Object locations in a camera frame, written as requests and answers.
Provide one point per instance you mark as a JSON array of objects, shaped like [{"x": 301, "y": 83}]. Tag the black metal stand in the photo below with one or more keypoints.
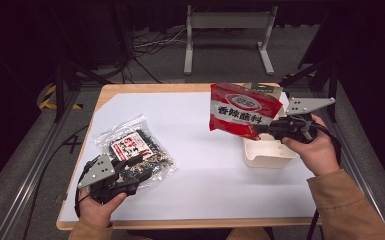
[
  {"x": 326, "y": 76},
  {"x": 60, "y": 86}
]

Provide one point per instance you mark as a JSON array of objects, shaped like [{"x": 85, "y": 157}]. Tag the red seasoning packet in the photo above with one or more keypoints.
[{"x": 243, "y": 110}]

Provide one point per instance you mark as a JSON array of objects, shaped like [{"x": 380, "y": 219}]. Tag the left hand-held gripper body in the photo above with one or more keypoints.
[{"x": 98, "y": 173}]

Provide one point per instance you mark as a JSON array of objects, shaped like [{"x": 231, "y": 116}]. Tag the person's left hand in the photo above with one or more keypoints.
[{"x": 96, "y": 210}]

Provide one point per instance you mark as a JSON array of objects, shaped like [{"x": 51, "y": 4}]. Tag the person's right hand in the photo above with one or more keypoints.
[{"x": 316, "y": 153}]

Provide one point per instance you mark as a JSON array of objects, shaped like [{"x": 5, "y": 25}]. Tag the yellow black hazard tape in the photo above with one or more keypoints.
[{"x": 48, "y": 100}]

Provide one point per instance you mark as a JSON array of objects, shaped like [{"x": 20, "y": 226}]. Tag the white table sheet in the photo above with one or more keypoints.
[{"x": 196, "y": 173}]

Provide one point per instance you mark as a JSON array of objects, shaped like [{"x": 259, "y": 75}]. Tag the wooden table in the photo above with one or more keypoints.
[{"x": 146, "y": 88}]

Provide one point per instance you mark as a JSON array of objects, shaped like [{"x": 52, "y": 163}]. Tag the white metal stand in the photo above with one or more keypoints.
[{"x": 230, "y": 20}]

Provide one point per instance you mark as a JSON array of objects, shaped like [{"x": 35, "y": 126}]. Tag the beige sauce packet green label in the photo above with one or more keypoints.
[{"x": 263, "y": 88}]

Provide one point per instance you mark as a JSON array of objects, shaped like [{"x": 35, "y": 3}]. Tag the cream plastic container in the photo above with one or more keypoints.
[{"x": 266, "y": 153}]

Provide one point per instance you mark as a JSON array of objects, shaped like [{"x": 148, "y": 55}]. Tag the clear bag of dried seaweed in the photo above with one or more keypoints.
[{"x": 136, "y": 146}]

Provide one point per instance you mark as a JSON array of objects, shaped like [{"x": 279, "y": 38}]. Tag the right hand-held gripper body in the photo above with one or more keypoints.
[{"x": 296, "y": 126}]

